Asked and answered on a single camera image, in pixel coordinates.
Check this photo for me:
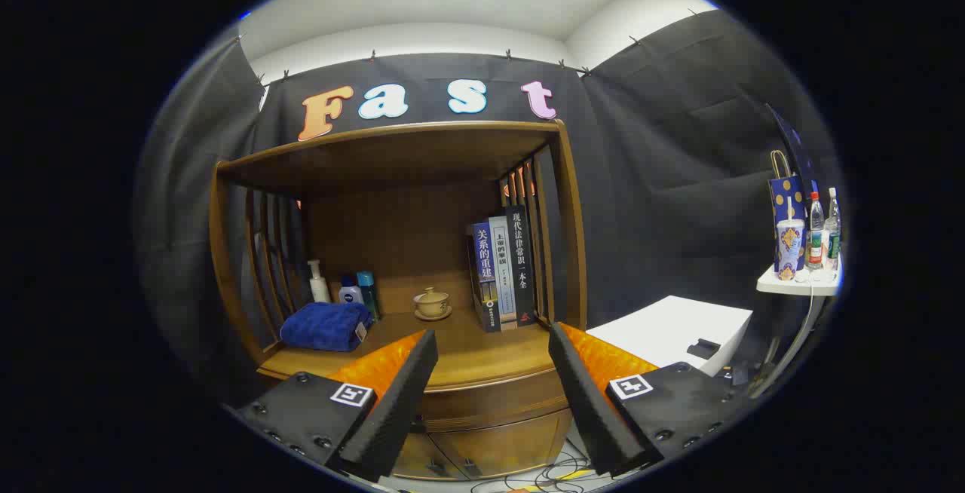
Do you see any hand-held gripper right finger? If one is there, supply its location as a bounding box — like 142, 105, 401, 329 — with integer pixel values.
547, 321, 757, 478

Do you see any patterned paper cup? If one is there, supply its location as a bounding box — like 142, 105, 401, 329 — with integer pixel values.
776, 198, 806, 281

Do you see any wooden drawer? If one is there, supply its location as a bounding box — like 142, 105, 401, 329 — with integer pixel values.
413, 367, 571, 433

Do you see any wooden countertop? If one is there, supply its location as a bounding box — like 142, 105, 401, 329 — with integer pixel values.
258, 311, 562, 392

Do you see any clear bottle with red cap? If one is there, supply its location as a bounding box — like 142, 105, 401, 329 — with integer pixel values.
805, 191, 826, 271

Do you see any light grey book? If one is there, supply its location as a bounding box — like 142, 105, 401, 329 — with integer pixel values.
489, 216, 519, 330

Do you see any blue folded towel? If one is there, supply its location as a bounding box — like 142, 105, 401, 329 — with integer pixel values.
280, 302, 373, 352

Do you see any clear bottle with green label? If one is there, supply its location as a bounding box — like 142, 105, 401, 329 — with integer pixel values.
825, 188, 842, 271

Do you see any blue dotted paper bag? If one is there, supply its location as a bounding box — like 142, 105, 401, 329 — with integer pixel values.
768, 150, 811, 253

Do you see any tangle of floor cables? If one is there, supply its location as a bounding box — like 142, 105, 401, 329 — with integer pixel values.
471, 440, 596, 493

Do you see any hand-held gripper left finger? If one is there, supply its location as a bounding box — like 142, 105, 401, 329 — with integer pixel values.
234, 329, 440, 483

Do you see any black backdrop cloth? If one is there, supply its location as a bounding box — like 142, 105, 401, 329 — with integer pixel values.
134, 9, 844, 403

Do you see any wooden cabinet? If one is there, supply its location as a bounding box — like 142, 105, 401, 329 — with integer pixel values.
209, 120, 589, 481

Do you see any black book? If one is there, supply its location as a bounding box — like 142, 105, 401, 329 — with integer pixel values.
505, 204, 538, 327

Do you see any beige lidded teacup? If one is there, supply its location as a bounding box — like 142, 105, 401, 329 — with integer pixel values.
417, 286, 451, 317

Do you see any teal bottle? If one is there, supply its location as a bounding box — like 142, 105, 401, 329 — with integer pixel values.
356, 271, 381, 320

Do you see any white pump bottle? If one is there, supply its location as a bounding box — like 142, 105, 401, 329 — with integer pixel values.
307, 259, 332, 304

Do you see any white side table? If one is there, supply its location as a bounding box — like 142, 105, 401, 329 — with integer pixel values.
756, 263, 843, 396

